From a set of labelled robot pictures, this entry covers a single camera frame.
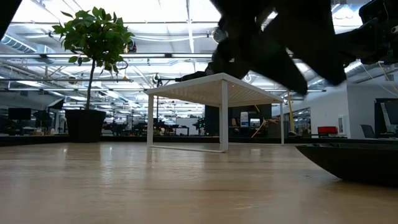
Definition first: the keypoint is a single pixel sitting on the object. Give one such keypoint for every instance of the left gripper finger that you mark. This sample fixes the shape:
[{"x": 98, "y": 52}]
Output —
[
  {"x": 280, "y": 68},
  {"x": 323, "y": 56}
]

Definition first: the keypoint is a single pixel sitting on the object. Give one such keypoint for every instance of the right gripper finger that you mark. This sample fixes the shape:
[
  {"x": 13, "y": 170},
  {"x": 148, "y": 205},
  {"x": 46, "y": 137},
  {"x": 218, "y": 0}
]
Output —
[{"x": 357, "y": 40}]

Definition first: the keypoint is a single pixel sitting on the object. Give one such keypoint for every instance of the black round mini plate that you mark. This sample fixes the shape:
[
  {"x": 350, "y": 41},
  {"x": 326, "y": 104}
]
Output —
[{"x": 357, "y": 165}]

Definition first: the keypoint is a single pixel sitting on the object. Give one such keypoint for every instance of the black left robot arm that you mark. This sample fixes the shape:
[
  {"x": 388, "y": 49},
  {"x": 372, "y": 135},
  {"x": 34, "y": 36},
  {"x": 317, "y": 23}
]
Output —
[{"x": 6, "y": 9}]

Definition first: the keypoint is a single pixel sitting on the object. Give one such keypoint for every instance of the white and blue sign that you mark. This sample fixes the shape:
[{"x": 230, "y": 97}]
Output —
[{"x": 244, "y": 119}]

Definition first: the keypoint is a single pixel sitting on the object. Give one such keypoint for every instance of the black desk monitor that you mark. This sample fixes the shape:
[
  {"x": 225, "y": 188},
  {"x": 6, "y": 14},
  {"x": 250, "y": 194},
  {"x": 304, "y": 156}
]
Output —
[{"x": 387, "y": 118}]

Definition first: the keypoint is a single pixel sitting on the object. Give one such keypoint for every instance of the white perforated metal shelf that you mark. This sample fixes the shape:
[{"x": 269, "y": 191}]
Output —
[{"x": 224, "y": 124}]

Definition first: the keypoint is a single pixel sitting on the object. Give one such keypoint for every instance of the dark blue office chair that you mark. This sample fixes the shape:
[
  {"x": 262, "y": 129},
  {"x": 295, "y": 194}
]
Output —
[{"x": 367, "y": 131}]

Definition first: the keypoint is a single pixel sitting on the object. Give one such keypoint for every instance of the computer with green lights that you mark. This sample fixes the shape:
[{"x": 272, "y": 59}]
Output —
[{"x": 201, "y": 126}]

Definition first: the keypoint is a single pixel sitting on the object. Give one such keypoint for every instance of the green leafy small tree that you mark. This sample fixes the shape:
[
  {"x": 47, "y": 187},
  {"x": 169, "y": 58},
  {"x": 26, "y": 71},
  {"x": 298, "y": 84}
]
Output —
[{"x": 93, "y": 34}]

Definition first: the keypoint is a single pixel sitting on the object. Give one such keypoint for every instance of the black plant pot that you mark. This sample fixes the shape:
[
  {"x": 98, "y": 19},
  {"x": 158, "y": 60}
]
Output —
[{"x": 85, "y": 127}]

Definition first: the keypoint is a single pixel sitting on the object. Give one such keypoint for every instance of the small dark background monitor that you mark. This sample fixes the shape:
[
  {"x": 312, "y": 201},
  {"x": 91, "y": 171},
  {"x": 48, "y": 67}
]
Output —
[{"x": 19, "y": 114}]

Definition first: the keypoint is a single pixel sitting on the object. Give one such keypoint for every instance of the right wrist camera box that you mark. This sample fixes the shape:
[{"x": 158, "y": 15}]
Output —
[{"x": 376, "y": 9}]

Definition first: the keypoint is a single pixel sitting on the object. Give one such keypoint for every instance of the long black table edge rail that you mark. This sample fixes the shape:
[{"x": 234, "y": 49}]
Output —
[{"x": 31, "y": 140}]

